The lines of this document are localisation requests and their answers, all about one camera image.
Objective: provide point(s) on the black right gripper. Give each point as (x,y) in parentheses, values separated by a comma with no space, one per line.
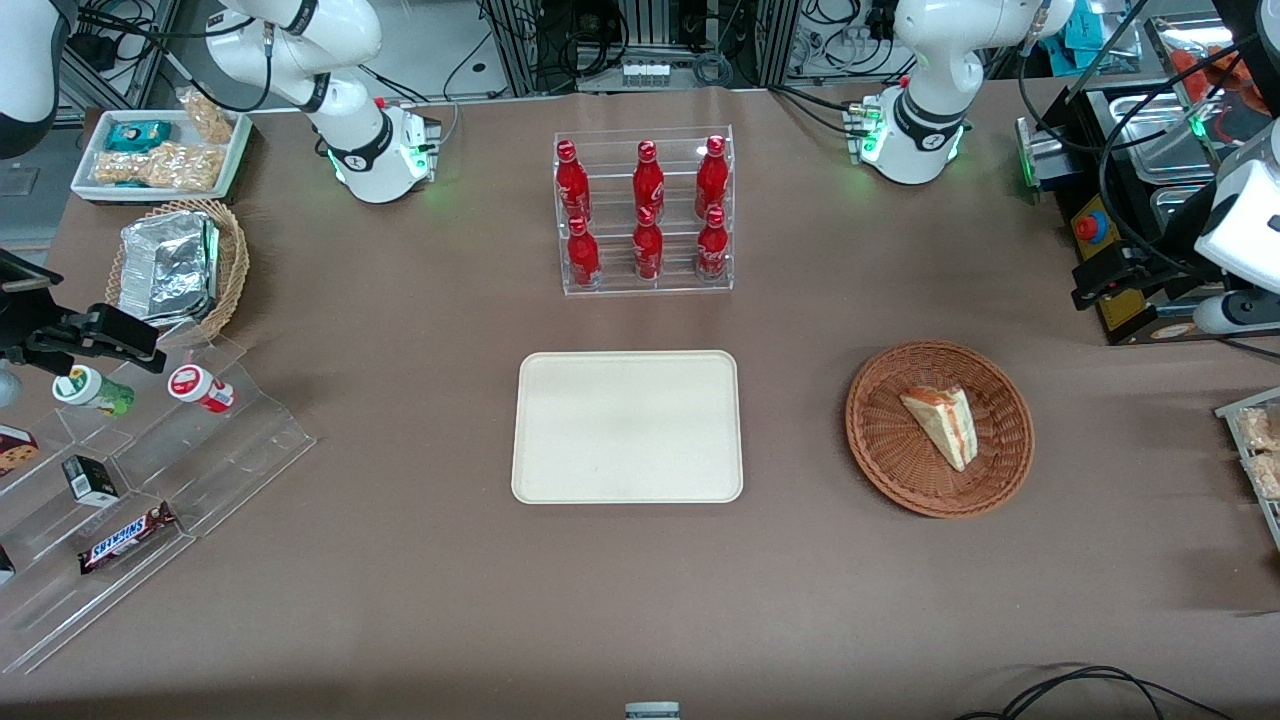
(20,327)

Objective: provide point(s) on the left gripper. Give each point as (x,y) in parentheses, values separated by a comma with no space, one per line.
(1163,266)

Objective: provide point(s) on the triangular sandwich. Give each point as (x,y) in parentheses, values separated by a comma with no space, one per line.
(945,425)

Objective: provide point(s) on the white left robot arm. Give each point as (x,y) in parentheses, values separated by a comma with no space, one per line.
(935,60)

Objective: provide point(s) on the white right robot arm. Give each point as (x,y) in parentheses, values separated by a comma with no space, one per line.
(340,95)

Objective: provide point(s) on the white rectangular snack tray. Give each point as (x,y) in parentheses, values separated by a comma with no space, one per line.
(90,185)

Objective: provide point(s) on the tan oval wicker basket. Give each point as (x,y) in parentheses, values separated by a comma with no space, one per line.
(232,265)

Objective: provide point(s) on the brown round wicker basket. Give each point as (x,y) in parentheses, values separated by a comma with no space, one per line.
(900,450)

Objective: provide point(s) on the cream plastic serving tray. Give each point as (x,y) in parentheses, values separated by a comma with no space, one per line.
(627,427)

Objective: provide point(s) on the black food warmer display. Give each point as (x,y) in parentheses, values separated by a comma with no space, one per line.
(1110,240)

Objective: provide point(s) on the green label small bottle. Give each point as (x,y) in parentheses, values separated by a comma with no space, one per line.
(95,390)

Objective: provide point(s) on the silver foil wrapped package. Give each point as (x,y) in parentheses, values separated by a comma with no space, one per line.
(165,265)

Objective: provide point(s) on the red label small bottle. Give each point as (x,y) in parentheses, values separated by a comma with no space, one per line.
(200,388)

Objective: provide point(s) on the brown cookie box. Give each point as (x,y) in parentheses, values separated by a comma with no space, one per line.
(15,450)

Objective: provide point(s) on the small black box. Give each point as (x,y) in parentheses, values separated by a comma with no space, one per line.
(90,480)

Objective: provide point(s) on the small steel warmer pan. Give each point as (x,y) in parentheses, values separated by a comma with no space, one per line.
(1160,130)

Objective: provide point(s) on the silver box with green light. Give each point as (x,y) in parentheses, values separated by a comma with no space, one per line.
(1042,160)

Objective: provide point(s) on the clear acrylic stepped display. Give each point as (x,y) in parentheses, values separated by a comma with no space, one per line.
(230,450)

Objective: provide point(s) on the large clear nut bag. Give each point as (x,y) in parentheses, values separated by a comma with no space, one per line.
(165,167)

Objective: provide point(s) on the clear snack bag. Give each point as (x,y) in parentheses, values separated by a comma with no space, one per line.
(1265,475)
(1260,428)

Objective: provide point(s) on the snickers chocolate bar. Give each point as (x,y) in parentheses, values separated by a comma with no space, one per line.
(125,540)

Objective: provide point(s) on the teal snack packet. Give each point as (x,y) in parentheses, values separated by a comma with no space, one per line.
(138,134)

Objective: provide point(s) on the red food in warmer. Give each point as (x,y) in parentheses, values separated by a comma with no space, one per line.
(1200,65)

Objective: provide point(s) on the small clear nut bag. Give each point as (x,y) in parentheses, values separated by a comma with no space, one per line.
(210,118)

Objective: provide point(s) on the red cola bottle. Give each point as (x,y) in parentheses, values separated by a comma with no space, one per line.
(647,252)
(712,252)
(570,185)
(648,185)
(711,180)
(583,258)

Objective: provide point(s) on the clear acrylic bottle rack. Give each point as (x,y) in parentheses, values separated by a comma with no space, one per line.
(610,200)

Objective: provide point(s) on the grey device at table edge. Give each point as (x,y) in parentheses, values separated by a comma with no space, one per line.
(652,711)

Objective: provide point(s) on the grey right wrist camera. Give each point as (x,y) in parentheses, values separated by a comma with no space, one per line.
(7,385)

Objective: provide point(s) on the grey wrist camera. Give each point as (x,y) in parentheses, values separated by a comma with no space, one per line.
(7,385)
(1235,315)

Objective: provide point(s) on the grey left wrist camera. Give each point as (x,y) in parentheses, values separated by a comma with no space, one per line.
(1235,315)

